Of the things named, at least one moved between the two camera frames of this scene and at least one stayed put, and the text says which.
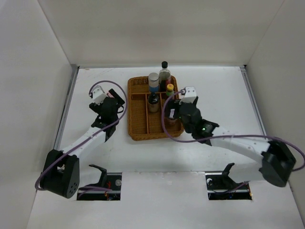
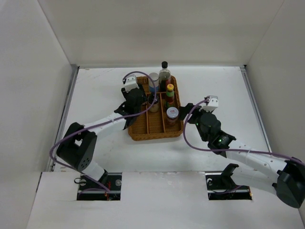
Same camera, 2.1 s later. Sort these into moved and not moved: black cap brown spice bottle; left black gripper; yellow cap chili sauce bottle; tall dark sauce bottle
Moved: left black gripper
Not moved: yellow cap chili sauce bottle; black cap brown spice bottle; tall dark sauce bottle
